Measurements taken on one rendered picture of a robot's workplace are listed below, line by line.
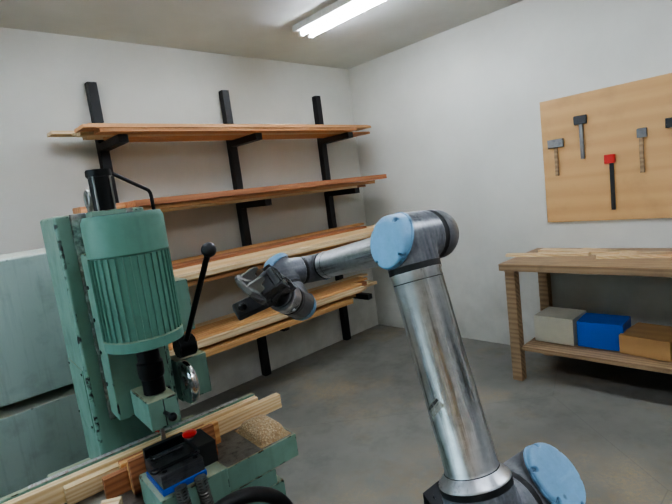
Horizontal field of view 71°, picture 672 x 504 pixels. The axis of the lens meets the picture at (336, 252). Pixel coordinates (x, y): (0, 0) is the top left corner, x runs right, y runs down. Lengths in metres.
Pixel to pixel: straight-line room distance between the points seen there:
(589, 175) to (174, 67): 3.13
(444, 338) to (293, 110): 3.70
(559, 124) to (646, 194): 0.76
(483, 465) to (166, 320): 0.74
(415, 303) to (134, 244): 0.61
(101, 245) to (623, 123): 3.32
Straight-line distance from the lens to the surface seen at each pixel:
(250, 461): 1.23
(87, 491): 1.28
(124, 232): 1.09
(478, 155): 4.17
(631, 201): 3.76
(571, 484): 1.22
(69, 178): 3.51
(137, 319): 1.12
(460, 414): 1.01
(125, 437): 1.46
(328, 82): 4.88
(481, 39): 4.25
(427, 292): 0.98
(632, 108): 3.75
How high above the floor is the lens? 1.49
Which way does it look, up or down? 7 degrees down
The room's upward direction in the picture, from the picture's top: 7 degrees counter-clockwise
